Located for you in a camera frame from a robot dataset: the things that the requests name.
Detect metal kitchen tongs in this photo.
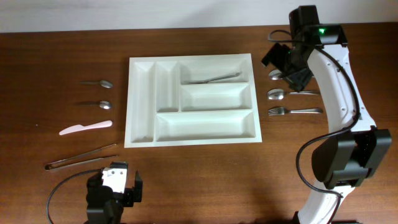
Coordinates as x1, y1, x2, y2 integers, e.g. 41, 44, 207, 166
44, 143, 118, 171

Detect pink plastic knife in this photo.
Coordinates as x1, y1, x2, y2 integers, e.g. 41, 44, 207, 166
59, 120, 113, 136

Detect white plastic cutlery tray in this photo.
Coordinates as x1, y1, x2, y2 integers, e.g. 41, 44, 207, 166
124, 54, 262, 148

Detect large metal spoon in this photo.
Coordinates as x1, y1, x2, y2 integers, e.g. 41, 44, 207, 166
269, 69, 283, 80
267, 88, 320, 100

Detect small metal teaspoon upper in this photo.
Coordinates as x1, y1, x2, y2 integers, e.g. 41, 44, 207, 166
80, 80, 113, 88

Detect small metal teaspoon lower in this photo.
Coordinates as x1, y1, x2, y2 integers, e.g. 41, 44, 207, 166
76, 100, 112, 110

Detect small metal teaspoon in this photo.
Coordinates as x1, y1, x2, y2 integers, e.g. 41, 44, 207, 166
80, 80, 113, 88
76, 100, 112, 110

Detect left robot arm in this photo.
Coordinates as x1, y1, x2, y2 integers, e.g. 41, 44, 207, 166
86, 162, 143, 224

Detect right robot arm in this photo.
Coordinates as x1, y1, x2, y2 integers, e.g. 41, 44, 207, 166
262, 5, 392, 224

